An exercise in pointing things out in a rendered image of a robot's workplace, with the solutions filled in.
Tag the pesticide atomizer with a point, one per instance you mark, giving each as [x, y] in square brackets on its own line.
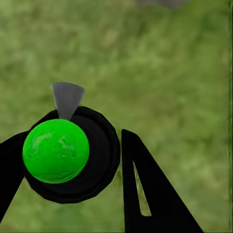
[72, 153]

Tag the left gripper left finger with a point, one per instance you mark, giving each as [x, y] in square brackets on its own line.
[11, 173]

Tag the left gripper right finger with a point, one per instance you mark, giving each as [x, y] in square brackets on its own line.
[169, 213]

